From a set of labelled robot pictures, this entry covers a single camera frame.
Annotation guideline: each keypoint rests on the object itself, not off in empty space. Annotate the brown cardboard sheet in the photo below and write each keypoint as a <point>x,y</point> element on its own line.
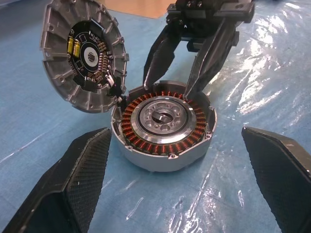
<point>136,7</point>

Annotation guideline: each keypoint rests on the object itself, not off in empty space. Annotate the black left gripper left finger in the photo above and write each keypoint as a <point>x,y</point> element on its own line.
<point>73,184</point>

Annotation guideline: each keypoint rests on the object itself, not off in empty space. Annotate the silver spoked rotor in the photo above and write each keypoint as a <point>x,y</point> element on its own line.
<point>148,116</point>

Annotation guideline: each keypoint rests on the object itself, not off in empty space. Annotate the grey finned motor lid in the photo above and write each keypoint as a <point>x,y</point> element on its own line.
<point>56,72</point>

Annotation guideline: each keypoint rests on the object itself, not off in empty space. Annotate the grey round motor housing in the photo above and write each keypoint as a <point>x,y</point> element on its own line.
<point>158,162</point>

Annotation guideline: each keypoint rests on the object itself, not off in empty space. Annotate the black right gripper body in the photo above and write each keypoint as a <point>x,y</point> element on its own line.
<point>209,12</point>

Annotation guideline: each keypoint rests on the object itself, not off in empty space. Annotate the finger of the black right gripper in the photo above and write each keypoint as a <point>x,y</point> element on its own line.
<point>160,55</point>
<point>211,60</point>

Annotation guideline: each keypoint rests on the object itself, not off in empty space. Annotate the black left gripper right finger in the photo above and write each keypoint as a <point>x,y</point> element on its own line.
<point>284,179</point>

